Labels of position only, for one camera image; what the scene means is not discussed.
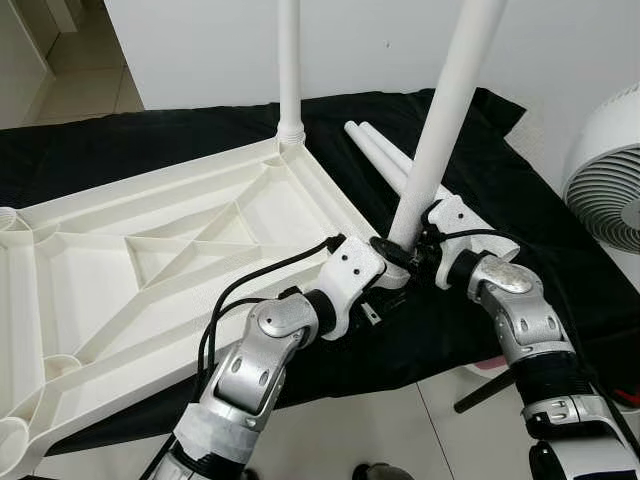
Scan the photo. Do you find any black cloth cover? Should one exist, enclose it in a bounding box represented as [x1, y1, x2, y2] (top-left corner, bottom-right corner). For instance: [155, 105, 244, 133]
[0, 88, 640, 456]

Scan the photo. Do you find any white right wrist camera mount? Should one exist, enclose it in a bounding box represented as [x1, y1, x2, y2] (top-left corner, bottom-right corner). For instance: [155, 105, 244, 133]
[422, 197, 501, 293]

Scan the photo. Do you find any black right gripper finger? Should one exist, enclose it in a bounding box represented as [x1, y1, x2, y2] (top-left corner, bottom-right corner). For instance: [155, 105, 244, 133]
[370, 235, 414, 269]

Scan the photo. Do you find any white plastic table leg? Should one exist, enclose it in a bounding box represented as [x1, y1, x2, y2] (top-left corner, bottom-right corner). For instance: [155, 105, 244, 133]
[277, 0, 306, 141]
[343, 122, 419, 206]
[358, 120, 521, 263]
[388, 0, 508, 251]

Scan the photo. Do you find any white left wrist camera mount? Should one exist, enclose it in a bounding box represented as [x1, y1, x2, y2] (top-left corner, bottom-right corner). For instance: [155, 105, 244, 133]
[318, 235, 386, 341]

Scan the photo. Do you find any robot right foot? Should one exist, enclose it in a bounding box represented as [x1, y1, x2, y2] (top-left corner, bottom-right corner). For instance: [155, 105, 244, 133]
[352, 462, 396, 480]

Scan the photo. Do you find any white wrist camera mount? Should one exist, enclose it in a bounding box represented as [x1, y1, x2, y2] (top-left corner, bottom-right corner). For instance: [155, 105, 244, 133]
[318, 235, 386, 341]
[422, 197, 501, 293]

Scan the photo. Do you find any white floor fan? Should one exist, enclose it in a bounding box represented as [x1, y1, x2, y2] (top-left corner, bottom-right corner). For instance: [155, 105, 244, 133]
[563, 85, 640, 254]

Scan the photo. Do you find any dark table leg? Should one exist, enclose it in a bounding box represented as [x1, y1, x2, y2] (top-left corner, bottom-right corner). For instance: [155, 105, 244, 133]
[455, 370, 516, 413]

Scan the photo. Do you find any white plastic ribbed table top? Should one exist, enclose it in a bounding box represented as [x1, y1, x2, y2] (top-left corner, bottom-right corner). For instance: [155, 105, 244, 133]
[0, 135, 411, 471]

